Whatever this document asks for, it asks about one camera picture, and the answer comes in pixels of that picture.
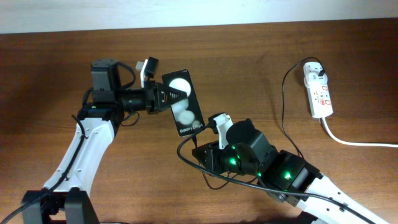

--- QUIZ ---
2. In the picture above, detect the black USB charger plug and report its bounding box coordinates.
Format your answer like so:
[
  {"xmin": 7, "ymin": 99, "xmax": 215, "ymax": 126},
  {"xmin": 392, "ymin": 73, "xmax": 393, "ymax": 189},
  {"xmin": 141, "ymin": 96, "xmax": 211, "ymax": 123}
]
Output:
[{"xmin": 318, "ymin": 70, "xmax": 325, "ymax": 78}]

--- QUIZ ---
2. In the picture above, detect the black Samsung Galaxy smartphone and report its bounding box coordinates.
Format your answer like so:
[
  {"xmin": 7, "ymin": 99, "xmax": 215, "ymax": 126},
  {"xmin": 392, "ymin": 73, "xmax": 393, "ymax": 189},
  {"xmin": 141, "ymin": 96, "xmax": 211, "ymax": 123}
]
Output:
[{"xmin": 162, "ymin": 69, "xmax": 205, "ymax": 137}]

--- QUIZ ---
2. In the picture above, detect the white power strip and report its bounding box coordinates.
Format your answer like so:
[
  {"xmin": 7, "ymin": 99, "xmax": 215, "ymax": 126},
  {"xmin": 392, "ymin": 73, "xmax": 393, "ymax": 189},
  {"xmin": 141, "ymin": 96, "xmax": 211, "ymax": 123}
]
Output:
[{"xmin": 303, "ymin": 62, "xmax": 333, "ymax": 119}]

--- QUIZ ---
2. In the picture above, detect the black USB charging cable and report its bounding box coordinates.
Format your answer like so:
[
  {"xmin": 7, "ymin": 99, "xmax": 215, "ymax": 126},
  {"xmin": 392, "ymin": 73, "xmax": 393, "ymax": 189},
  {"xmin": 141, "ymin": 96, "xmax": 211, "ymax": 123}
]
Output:
[{"xmin": 192, "ymin": 56, "xmax": 326, "ymax": 190}]

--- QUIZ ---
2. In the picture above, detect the white power strip cord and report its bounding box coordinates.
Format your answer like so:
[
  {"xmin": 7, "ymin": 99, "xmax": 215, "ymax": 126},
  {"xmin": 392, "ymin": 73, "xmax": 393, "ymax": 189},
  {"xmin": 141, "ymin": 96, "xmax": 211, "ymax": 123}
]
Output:
[{"xmin": 320, "ymin": 116, "xmax": 398, "ymax": 148}]

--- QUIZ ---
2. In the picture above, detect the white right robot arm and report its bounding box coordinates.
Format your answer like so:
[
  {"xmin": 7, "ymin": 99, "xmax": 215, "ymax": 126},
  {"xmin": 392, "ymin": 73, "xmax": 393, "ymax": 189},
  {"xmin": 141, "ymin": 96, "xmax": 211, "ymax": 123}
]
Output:
[{"xmin": 192, "ymin": 119, "xmax": 385, "ymax": 223}]

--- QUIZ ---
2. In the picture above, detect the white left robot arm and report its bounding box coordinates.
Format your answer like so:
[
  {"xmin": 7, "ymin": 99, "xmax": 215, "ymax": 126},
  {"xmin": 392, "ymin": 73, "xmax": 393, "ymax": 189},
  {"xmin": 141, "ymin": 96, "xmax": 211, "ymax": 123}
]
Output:
[{"xmin": 21, "ymin": 57, "xmax": 187, "ymax": 223}]

